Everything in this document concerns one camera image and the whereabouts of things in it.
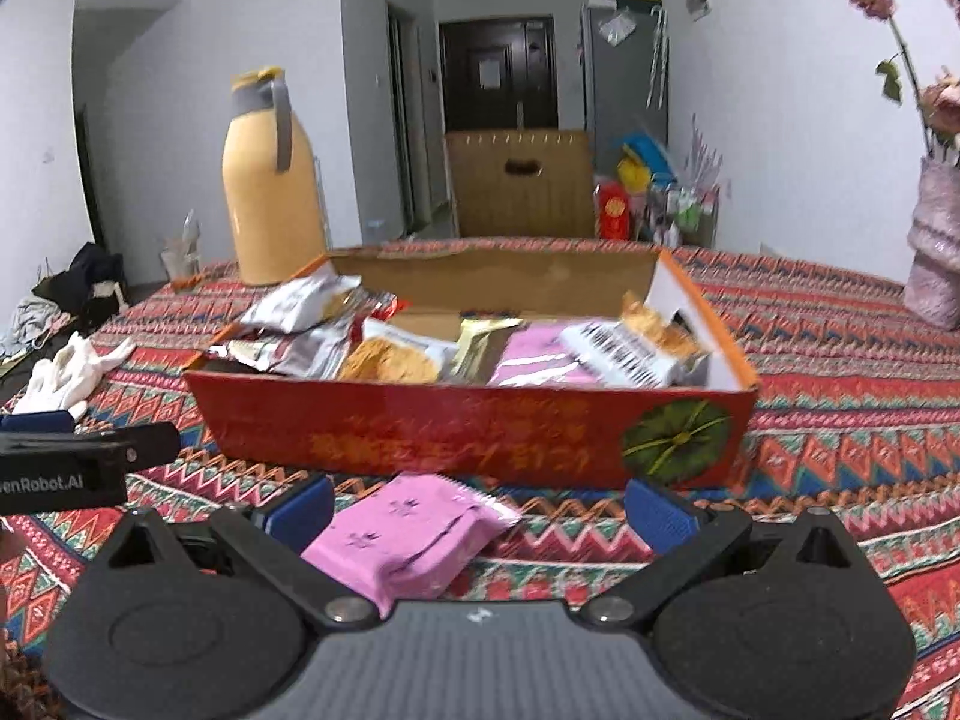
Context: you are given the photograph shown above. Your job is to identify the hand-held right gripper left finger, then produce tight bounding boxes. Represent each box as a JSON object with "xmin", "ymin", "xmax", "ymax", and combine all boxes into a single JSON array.
[{"xmin": 90, "ymin": 475, "xmax": 381, "ymax": 625}]

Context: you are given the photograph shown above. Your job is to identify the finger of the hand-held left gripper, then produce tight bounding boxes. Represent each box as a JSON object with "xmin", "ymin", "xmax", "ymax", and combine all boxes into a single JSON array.
[
  {"xmin": 0, "ymin": 421, "xmax": 182, "ymax": 467},
  {"xmin": 0, "ymin": 410, "xmax": 77, "ymax": 434}
]

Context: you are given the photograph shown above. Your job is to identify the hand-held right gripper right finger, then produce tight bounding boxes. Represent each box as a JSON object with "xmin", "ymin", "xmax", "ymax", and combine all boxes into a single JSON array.
[{"xmin": 579, "ymin": 477, "xmax": 867, "ymax": 627}]

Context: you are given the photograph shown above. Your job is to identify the pink snack packet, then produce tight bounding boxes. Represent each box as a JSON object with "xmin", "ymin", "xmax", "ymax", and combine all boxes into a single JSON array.
[
  {"xmin": 487, "ymin": 322, "xmax": 602, "ymax": 388},
  {"xmin": 301, "ymin": 472, "xmax": 524, "ymax": 620}
]

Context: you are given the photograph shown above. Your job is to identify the white snack packet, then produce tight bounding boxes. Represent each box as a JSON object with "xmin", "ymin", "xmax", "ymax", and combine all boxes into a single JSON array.
[{"xmin": 562, "ymin": 322, "xmax": 710, "ymax": 389}]

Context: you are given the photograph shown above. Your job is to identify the long silver red-edged snack packet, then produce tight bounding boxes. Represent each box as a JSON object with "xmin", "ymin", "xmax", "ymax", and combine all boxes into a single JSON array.
[{"xmin": 208, "ymin": 314, "xmax": 362, "ymax": 379}]

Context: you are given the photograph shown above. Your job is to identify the red cardboard box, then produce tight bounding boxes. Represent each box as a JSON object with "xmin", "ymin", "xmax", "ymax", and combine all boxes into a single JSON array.
[{"xmin": 183, "ymin": 238, "xmax": 761, "ymax": 490}]

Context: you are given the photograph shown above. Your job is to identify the gold snack packet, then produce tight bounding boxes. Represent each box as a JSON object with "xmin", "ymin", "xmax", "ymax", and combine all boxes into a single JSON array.
[
  {"xmin": 620, "ymin": 292, "xmax": 710, "ymax": 362},
  {"xmin": 449, "ymin": 316, "xmax": 527, "ymax": 384}
]

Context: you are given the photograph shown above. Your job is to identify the white cotton glove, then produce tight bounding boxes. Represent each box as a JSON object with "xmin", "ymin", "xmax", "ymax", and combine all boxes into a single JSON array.
[{"xmin": 13, "ymin": 331, "xmax": 137, "ymax": 422}]

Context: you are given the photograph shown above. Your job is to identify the grey cloth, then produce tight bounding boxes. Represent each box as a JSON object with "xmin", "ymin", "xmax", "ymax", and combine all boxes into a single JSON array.
[{"xmin": 0, "ymin": 295, "xmax": 77, "ymax": 362}]

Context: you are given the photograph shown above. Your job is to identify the dark clothes heap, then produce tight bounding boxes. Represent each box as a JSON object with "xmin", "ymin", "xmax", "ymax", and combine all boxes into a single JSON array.
[{"xmin": 33, "ymin": 241, "xmax": 129, "ymax": 332}]

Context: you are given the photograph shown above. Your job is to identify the glass cup with straw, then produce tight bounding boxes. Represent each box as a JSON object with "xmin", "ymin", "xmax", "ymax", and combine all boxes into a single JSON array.
[{"xmin": 159, "ymin": 213, "xmax": 204, "ymax": 294}]

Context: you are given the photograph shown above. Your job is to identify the red gift bag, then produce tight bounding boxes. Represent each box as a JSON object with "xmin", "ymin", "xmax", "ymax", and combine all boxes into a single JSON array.
[{"xmin": 595, "ymin": 181, "xmax": 632, "ymax": 242}]

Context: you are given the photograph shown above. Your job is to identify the yellow thermos jug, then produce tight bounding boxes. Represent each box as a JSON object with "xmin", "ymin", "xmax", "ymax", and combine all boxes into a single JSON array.
[{"xmin": 221, "ymin": 67, "xmax": 332, "ymax": 287}]

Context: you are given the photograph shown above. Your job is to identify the blue and yellow bags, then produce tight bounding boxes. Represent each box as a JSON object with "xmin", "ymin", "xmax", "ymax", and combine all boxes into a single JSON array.
[{"xmin": 616, "ymin": 133, "xmax": 677, "ymax": 193}]

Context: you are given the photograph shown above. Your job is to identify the purple decorative plant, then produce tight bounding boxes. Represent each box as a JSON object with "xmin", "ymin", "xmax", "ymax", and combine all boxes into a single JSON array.
[{"xmin": 682, "ymin": 115, "xmax": 725, "ymax": 182}]

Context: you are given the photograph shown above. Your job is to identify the pink ceramic vase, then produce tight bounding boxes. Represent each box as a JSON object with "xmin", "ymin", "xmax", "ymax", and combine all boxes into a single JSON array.
[{"xmin": 903, "ymin": 153, "xmax": 960, "ymax": 332}]

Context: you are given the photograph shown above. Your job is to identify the grey refrigerator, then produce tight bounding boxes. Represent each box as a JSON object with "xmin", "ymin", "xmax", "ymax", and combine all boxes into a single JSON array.
[{"xmin": 580, "ymin": 0, "xmax": 671, "ymax": 167}]

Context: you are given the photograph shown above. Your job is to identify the hanging folded umbrella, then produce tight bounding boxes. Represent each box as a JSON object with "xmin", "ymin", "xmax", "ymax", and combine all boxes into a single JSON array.
[{"xmin": 646, "ymin": 5, "xmax": 669, "ymax": 110}]

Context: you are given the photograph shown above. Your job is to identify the dark entrance door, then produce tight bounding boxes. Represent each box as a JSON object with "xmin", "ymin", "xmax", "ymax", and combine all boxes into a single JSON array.
[{"xmin": 438, "ymin": 14, "xmax": 560, "ymax": 133}]

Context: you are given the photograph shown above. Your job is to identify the wire rack with bottles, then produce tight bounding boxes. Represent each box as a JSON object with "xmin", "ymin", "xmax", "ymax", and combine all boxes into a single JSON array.
[{"xmin": 637, "ymin": 179, "xmax": 722, "ymax": 249}]

